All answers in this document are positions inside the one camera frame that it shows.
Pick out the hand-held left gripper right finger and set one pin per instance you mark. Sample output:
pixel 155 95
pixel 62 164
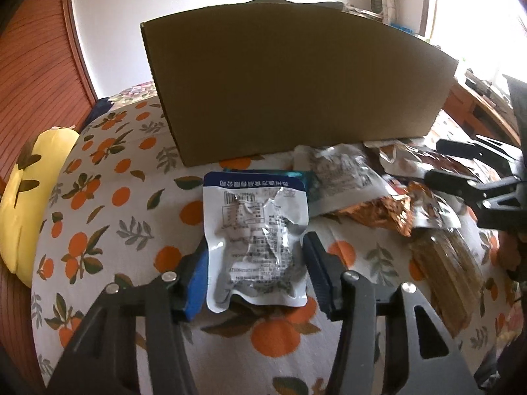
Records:
pixel 319 279

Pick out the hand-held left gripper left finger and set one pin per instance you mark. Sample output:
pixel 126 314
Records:
pixel 193 292

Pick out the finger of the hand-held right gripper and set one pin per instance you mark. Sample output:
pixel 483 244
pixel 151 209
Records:
pixel 461 146
pixel 448 183

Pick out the orange foil snack packet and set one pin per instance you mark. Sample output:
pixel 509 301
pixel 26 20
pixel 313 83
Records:
pixel 383 214

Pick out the white snack packet blue header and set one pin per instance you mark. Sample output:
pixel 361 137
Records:
pixel 255 230

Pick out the long clear brown snack packet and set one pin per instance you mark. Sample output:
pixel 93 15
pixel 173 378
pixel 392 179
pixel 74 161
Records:
pixel 448 267

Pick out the teal snack packet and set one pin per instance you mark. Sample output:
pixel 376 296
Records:
pixel 306 181

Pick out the silver clear snack packet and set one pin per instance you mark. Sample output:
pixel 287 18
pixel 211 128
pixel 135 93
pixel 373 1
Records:
pixel 341 173

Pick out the cardboard box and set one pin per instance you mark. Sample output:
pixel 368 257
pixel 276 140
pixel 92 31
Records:
pixel 288 82

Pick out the person's right hand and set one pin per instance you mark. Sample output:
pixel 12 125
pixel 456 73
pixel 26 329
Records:
pixel 512 253

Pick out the silver orange snack packet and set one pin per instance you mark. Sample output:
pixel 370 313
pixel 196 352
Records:
pixel 432 210

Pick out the wooden cabinet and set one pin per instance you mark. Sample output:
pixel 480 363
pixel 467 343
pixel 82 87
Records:
pixel 465 107

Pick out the brown white snack packet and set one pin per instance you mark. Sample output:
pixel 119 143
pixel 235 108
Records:
pixel 411 158

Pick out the orange fruit print blanket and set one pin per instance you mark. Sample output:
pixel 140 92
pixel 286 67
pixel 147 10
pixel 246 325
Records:
pixel 123 214

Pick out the window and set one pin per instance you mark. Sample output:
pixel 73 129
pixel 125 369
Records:
pixel 473 8

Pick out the green round object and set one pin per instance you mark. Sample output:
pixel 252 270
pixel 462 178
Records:
pixel 375 2

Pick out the yellow plush toy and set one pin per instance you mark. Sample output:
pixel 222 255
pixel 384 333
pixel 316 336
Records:
pixel 29 197

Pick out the dark blue cloth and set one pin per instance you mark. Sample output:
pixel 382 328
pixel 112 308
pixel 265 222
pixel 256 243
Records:
pixel 96 111

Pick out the floral quilt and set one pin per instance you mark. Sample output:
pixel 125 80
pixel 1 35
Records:
pixel 136 90

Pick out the wooden headboard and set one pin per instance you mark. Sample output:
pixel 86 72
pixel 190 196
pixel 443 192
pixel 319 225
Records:
pixel 41 70

